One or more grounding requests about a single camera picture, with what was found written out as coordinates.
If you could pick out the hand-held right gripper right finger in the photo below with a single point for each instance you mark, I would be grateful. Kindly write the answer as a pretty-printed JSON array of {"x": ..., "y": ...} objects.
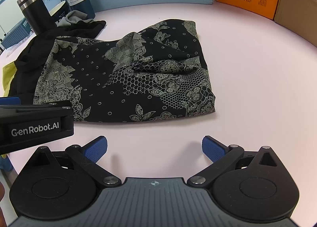
[{"x": 213, "y": 149}]

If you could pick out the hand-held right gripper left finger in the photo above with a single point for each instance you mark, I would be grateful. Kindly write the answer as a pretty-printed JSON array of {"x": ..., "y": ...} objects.
[{"x": 95, "y": 149}]

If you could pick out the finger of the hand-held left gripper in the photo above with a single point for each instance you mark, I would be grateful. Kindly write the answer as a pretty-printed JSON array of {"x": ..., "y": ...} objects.
[{"x": 10, "y": 100}]

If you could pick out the black lace print garment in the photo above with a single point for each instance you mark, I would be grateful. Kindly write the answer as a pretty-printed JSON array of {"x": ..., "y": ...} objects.
[{"x": 123, "y": 81}]

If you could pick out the yellow cloth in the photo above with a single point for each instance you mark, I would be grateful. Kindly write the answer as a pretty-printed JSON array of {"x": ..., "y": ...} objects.
[{"x": 8, "y": 76}]

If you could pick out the black cloth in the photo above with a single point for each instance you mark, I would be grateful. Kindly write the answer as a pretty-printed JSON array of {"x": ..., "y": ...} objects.
[{"x": 27, "y": 63}]

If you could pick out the blue ribbed crate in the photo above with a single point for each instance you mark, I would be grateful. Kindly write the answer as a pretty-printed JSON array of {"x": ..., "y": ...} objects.
[{"x": 17, "y": 32}]

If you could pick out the black thermos silver bands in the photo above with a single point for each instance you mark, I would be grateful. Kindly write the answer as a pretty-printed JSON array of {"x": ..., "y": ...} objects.
[{"x": 34, "y": 16}]

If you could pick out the black cup white logo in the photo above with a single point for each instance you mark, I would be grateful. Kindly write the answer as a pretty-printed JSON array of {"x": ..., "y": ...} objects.
[{"x": 62, "y": 17}]

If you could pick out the grey cloth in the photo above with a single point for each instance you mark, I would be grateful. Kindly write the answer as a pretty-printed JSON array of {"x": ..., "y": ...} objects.
[{"x": 74, "y": 17}]

